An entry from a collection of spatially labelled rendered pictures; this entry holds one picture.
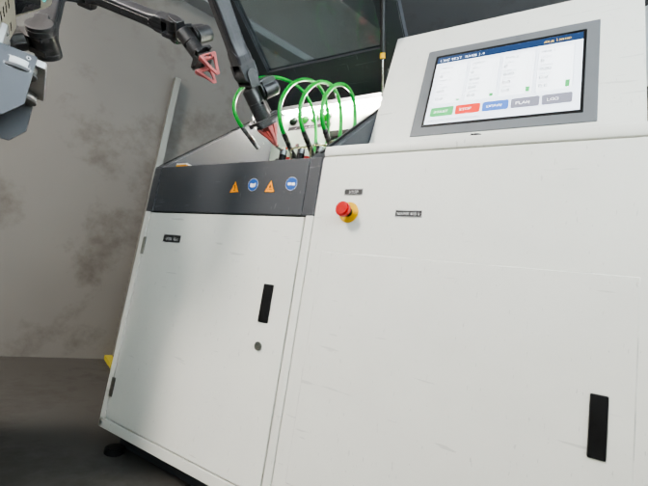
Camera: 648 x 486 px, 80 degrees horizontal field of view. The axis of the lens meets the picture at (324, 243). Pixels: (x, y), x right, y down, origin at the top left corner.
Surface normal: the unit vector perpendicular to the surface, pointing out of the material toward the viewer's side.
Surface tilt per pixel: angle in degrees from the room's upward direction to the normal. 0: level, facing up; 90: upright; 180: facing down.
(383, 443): 90
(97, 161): 90
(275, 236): 90
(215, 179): 90
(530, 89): 76
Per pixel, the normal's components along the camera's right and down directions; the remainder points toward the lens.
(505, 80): -0.44, -0.43
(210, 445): -0.50, -0.20
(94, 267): 0.60, -0.02
